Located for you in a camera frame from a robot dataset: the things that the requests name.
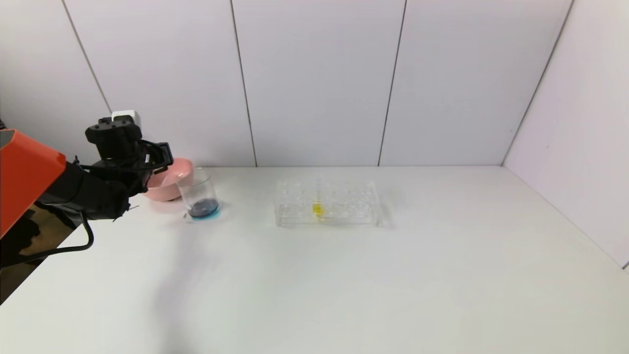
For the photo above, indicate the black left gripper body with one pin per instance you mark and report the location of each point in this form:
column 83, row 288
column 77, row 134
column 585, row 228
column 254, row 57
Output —
column 160, row 156

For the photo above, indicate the clear acrylic test tube rack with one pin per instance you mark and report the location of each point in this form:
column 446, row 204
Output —
column 295, row 219

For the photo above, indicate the clear glass beaker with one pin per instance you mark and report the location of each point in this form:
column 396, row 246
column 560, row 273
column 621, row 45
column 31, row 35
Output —
column 204, row 209

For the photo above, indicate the test tube with yellow pigment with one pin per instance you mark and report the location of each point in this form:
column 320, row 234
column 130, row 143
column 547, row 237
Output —
column 318, row 210

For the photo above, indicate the orange and black left arm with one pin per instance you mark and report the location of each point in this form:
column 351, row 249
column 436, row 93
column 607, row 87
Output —
column 29, row 172

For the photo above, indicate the pink bowl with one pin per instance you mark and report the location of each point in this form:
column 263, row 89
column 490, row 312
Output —
column 169, row 191

